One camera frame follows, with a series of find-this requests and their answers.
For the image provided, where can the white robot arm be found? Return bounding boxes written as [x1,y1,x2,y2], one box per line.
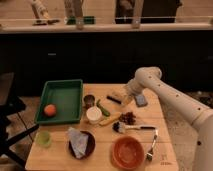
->
[125,67,213,171]

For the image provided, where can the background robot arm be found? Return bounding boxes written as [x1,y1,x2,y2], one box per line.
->
[29,0,50,20]

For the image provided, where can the red bowl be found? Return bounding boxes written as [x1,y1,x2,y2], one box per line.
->
[111,136,145,170]

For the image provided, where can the brown grape bunch toy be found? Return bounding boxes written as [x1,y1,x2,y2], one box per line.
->
[119,112,136,125]

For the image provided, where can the green pepper toy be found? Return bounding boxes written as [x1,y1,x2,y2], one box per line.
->
[96,99,110,117]

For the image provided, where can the black dish brush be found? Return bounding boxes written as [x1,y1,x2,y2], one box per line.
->
[112,122,155,134]

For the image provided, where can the yellow banana toy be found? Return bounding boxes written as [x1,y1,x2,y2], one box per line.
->
[99,115,119,126]

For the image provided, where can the white round container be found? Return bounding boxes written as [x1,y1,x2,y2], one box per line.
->
[86,106,102,124]

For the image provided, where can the small metal cup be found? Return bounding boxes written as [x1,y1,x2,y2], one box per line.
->
[84,94,95,108]

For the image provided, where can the dark brown plate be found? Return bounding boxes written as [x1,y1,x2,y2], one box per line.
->
[68,131,96,160]

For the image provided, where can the metal fork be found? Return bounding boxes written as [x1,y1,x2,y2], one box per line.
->
[146,129,158,162]

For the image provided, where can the grey folded cloth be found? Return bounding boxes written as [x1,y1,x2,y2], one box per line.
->
[68,127,88,159]

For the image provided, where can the green plastic tray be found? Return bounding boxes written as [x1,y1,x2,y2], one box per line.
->
[34,79,83,125]

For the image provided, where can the orange fruit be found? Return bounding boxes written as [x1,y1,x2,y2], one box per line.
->
[44,104,56,117]

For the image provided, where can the light green cup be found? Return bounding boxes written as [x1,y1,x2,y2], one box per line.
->
[35,131,51,148]

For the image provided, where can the green box on shelf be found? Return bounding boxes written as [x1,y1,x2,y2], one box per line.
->
[66,16,95,25]

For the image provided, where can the black chair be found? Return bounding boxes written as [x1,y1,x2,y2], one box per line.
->
[0,71,40,168]

